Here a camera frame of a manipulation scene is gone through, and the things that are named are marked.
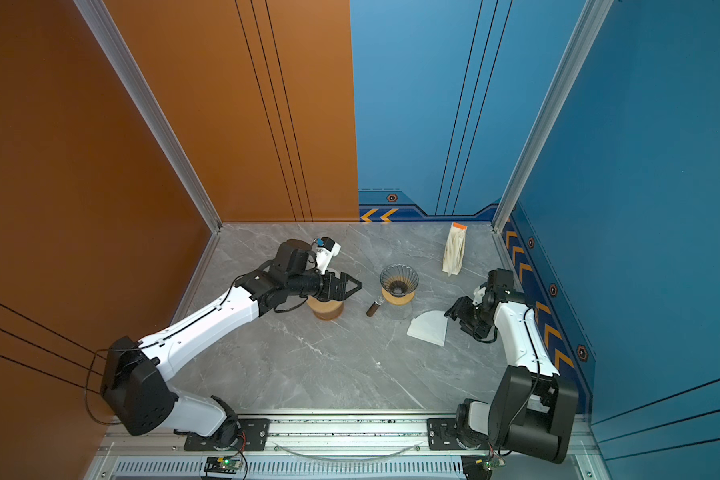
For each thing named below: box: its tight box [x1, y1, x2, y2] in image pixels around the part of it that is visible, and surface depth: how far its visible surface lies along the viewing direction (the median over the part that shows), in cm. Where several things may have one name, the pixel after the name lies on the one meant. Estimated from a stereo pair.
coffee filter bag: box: [442, 222, 468, 277], surface depth 104 cm
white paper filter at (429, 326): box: [407, 310, 448, 347], surface depth 93 cm
